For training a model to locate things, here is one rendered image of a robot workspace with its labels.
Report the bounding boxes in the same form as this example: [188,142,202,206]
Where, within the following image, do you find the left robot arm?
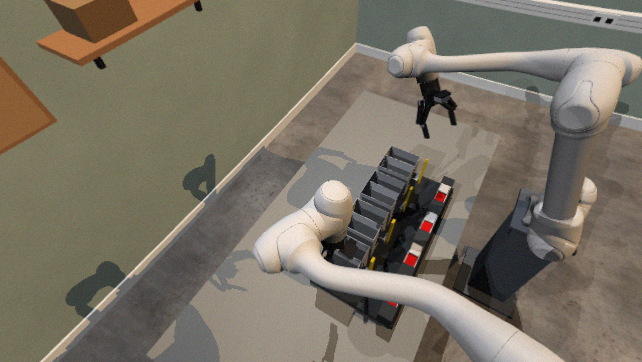
[253,180,565,362]

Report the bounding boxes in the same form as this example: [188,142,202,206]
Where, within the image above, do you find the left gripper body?
[321,239,344,254]

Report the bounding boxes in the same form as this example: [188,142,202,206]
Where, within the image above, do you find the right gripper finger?
[439,97,457,126]
[416,98,434,139]

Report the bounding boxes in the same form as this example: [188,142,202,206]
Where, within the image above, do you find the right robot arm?
[387,26,642,262]

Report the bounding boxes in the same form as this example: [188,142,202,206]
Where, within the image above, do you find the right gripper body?
[419,78,440,107]

